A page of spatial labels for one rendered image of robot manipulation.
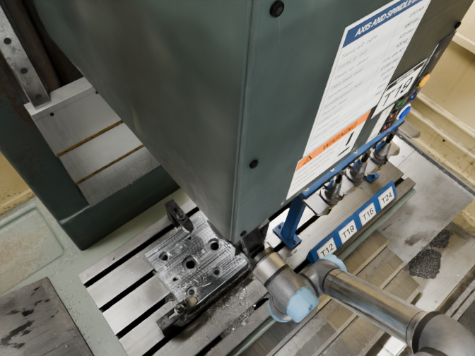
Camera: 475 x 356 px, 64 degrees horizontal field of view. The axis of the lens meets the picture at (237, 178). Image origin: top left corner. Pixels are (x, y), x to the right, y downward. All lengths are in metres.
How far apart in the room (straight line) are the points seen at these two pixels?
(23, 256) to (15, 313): 0.29
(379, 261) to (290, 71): 1.36
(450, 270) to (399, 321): 1.01
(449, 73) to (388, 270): 0.77
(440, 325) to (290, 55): 0.59
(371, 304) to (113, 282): 0.82
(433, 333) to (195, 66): 0.61
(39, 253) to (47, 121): 0.85
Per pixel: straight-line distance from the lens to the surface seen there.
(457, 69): 1.58
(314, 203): 1.09
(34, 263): 1.82
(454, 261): 1.86
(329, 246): 1.35
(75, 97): 1.09
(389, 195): 1.53
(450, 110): 1.66
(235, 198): 0.46
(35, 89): 1.04
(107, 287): 1.34
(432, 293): 1.75
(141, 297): 1.31
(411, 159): 1.81
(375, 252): 1.64
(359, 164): 1.12
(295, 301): 0.87
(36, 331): 1.62
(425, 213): 1.76
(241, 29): 0.28
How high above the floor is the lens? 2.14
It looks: 58 degrees down
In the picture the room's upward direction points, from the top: 5 degrees clockwise
